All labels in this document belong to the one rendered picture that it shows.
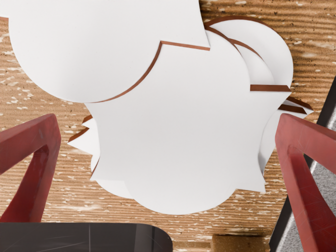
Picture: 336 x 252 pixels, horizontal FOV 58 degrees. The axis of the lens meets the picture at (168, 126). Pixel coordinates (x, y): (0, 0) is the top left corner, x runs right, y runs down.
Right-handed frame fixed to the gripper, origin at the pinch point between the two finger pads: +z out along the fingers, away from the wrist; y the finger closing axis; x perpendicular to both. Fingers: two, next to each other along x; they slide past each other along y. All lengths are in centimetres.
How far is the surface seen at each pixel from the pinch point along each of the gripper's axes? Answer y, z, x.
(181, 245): -1.7, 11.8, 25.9
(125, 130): 2.7, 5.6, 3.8
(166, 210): 0.1, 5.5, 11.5
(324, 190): -17.5, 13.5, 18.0
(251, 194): -8.6, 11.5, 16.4
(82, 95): 4.3, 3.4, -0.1
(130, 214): 4.1, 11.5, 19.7
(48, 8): 5.9, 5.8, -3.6
